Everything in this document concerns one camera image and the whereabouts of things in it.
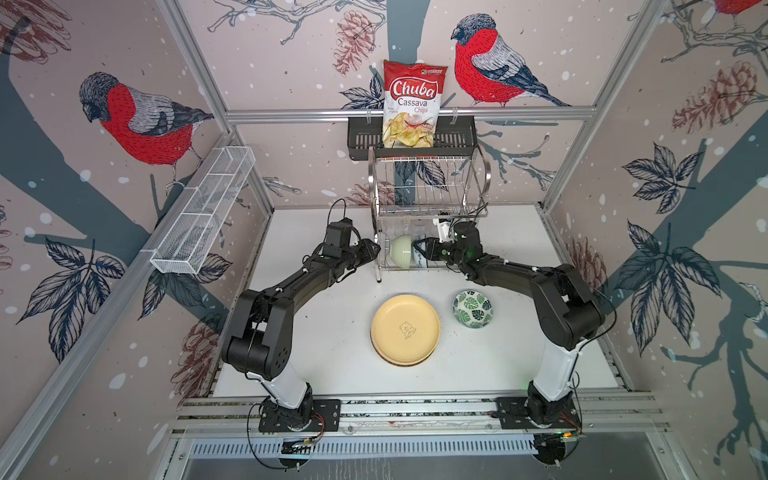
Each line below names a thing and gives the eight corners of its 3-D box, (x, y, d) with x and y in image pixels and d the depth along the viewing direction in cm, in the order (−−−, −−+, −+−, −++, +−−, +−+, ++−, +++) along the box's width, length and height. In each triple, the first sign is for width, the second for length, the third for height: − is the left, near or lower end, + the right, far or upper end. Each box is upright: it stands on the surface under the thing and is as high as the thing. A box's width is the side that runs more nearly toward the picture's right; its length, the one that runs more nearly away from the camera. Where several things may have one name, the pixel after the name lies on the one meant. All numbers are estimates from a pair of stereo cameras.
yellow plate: (370, 366, 83) (369, 361, 79) (373, 301, 96) (372, 294, 92) (441, 366, 83) (443, 361, 79) (434, 301, 96) (436, 294, 92)
